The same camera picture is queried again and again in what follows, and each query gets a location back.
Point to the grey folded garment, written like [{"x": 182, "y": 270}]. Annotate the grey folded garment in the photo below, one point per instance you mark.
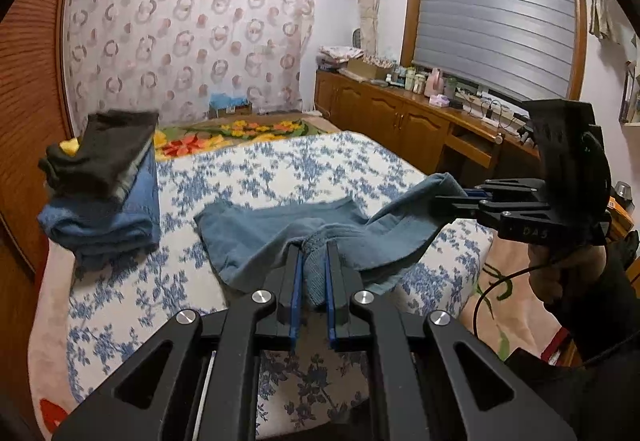
[{"x": 131, "y": 181}]

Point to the wooden window frame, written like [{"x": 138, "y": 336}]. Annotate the wooden window frame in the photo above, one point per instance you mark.
[{"x": 409, "y": 21}]

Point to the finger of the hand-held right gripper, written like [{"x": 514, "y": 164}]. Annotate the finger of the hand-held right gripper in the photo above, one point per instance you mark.
[
  {"x": 475, "y": 194},
  {"x": 460, "y": 207}
]

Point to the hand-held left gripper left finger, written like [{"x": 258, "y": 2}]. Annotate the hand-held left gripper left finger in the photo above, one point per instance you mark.
[{"x": 298, "y": 301}]

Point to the hanging beige cloth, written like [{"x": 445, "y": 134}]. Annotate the hanging beige cloth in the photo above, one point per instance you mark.
[{"x": 600, "y": 6}]

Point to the folded denim jeans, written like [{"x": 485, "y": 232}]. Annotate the folded denim jeans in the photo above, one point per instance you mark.
[{"x": 110, "y": 226}]

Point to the small dark fan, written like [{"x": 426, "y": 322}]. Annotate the small dark fan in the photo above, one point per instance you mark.
[{"x": 358, "y": 38}]

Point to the white bottle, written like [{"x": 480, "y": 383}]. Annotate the white bottle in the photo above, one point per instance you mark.
[
  {"x": 420, "y": 83},
  {"x": 410, "y": 81}
]

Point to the blue pants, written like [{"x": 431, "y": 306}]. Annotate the blue pants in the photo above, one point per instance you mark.
[{"x": 260, "y": 241}]

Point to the cardboard box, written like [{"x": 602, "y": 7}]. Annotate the cardboard box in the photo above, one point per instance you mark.
[{"x": 367, "y": 68}]

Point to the green bottle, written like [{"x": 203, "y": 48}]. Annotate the green bottle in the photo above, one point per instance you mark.
[{"x": 450, "y": 88}]

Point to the person's right hand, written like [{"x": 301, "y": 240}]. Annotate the person's right hand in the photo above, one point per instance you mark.
[{"x": 555, "y": 276}]

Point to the pink bottle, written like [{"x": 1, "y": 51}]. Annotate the pink bottle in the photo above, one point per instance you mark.
[{"x": 435, "y": 82}]

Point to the blue floral white sheet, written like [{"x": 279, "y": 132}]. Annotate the blue floral white sheet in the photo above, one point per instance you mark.
[{"x": 300, "y": 161}]

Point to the long wooden cabinet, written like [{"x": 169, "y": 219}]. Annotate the long wooden cabinet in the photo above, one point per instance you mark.
[{"x": 380, "y": 111}]

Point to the white power strip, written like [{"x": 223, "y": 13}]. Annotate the white power strip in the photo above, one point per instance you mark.
[{"x": 487, "y": 108}]

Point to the grey window blind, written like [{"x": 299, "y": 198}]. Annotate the grey window blind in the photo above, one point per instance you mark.
[{"x": 490, "y": 11}]

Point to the dark brown folded garment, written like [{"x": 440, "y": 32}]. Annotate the dark brown folded garment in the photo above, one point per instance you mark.
[{"x": 100, "y": 156}]

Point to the pink tissue box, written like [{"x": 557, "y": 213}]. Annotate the pink tissue box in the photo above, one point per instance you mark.
[{"x": 440, "y": 100}]

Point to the wooden louvred wardrobe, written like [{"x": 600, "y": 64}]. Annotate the wooden louvred wardrobe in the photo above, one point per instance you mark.
[{"x": 30, "y": 96}]

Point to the folded floral cloth stack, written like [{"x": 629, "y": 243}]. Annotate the folded floral cloth stack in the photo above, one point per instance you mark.
[{"x": 340, "y": 53}]

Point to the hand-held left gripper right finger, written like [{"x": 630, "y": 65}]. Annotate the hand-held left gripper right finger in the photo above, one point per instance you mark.
[{"x": 330, "y": 301}]

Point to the yellow plush toy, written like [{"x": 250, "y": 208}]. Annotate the yellow plush toy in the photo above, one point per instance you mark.
[{"x": 70, "y": 148}]

